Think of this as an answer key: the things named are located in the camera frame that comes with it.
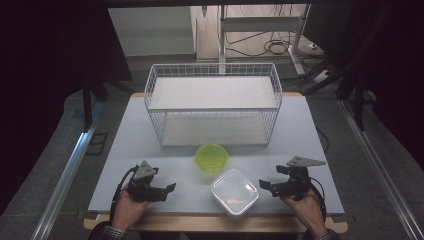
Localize green plastic bowl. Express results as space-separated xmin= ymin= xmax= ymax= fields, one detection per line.
xmin=193 ymin=143 xmax=230 ymax=174

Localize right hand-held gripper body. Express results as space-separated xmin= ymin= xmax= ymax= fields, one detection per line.
xmin=271 ymin=155 xmax=327 ymax=202

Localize black floor cables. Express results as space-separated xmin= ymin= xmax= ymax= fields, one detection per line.
xmin=225 ymin=31 xmax=323 ymax=58

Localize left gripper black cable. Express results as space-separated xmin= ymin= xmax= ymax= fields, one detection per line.
xmin=109 ymin=165 xmax=139 ymax=222

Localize white lidded plastic container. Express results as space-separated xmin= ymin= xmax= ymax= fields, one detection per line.
xmin=210 ymin=168 xmax=261 ymax=220

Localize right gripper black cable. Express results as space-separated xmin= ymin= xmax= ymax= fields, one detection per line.
xmin=309 ymin=176 xmax=328 ymax=222

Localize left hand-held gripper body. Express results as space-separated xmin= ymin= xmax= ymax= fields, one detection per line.
xmin=127 ymin=160 xmax=168 ymax=203

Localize white wire shelf rack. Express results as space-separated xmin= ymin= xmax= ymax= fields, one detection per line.
xmin=143 ymin=62 xmax=284 ymax=148

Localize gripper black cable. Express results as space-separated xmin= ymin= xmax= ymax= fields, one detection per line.
xmin=109 ymin=165 xmax=139 ymax=222
xmin=309 ymin=176 xmax=328 ymax=222

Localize aluminium floor rail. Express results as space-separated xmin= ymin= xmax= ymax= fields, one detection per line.
xmin=337 ymin=99 xmax=424 ymax=240
xmin=30 ymin=102 xmax=103 ymax=240

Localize thin black table cable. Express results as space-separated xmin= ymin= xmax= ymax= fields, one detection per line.
xmin=315 ymin=127 xmax=331 ymax=155

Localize light grey table mat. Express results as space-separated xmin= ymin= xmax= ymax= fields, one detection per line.
xmin=87 ymin=94 xmax=346 ymax=216

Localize black metal stand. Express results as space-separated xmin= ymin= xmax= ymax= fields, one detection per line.
xmin=335 ymin=74 xmax=368 ymax=132
xmin=81 ymin=74 xmax=135 ymax=132

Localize white wall panel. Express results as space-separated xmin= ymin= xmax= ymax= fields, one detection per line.
xmin=107 ymin=6 xmax=196 ymax=58

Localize white power strip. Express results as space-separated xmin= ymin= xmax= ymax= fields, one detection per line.
xmin=312 ymin=69 xmax=335 ymax=84

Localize white metal desk frame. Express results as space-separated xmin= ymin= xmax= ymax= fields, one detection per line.
xmin=218 ymin=3 xmax=312 ymax=76

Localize person's left hand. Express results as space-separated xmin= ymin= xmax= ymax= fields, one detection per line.
xmin=111 ymin=189 xmax=152 ymax=232

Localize person's right hand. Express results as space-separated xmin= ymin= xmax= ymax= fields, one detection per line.
xmin=280 ymin=188 xmax=330 ymax=239

